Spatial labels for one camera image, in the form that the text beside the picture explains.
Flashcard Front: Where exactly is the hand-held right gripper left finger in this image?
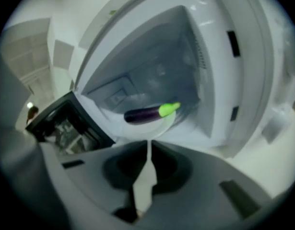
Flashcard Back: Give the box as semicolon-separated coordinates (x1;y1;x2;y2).
40;139;148;230

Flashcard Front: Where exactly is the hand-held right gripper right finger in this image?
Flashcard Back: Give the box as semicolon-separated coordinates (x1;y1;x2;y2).
141;139;280;230

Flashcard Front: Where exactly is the purple eggplant with green stem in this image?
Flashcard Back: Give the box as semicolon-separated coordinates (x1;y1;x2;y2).
124;101;182;125

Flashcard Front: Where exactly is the white microwave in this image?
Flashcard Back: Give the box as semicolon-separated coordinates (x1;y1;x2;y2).
25;0;295;159

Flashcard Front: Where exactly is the round turntable plate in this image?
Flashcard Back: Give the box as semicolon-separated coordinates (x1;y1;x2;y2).
106;104;184;140

